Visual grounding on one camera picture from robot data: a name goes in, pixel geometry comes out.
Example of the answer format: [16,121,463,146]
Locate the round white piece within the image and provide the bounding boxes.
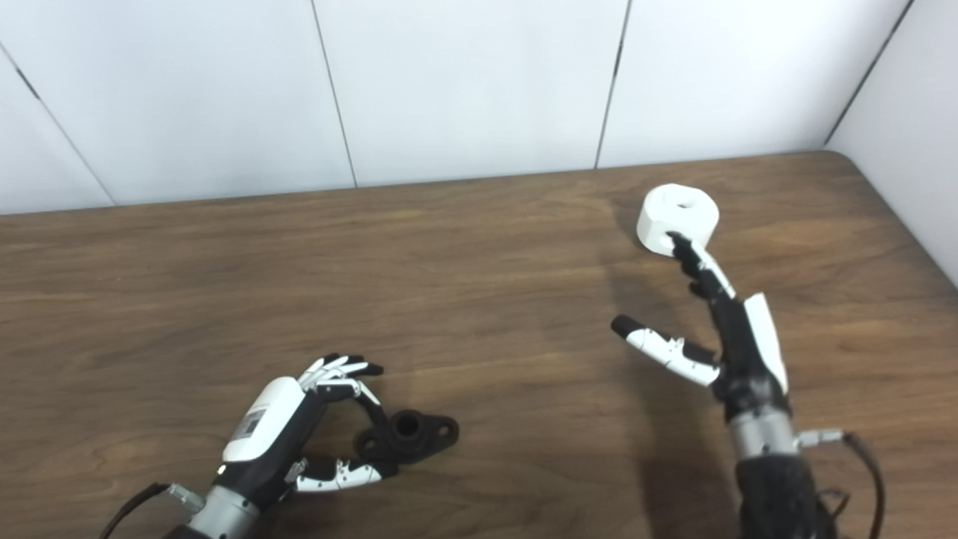
[636,183,720,258]

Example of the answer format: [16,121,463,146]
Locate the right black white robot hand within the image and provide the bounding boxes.
[611,232,793,422]

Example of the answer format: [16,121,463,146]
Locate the black flanged holder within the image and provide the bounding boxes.
[354,409,460,466]

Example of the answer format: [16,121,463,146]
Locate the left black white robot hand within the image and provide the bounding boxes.
[217,353,400,510]

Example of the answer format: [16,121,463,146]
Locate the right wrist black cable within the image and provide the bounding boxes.
[795,428,887,539]

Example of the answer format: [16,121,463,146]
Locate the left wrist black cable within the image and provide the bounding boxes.
[97,481,207,539]

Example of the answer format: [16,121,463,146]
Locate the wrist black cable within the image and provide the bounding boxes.
[97,481,207,539]
[795,428,887,539]

